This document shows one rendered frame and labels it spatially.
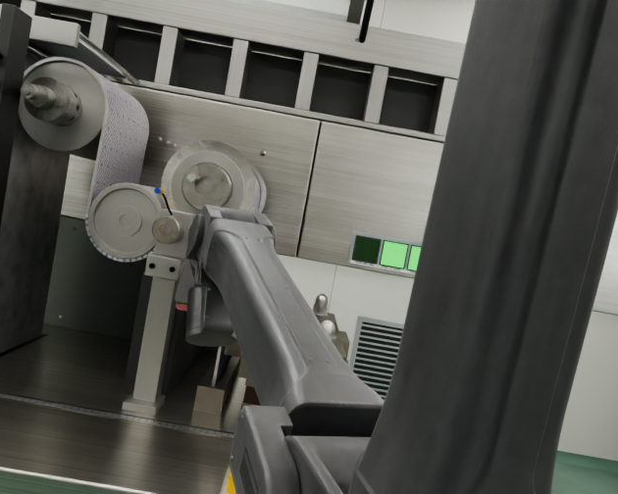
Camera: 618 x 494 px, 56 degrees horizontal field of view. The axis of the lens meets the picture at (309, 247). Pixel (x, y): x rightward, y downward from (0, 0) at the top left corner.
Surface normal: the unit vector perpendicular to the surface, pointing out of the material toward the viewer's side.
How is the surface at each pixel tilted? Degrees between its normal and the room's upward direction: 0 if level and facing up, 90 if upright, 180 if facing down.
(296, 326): 15
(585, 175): 94
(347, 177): 90
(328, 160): 90
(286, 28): 90
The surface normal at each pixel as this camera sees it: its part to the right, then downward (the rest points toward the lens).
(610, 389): 0.00, 0.05
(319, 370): 0.25, -0.92
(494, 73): -0.91, -0.12
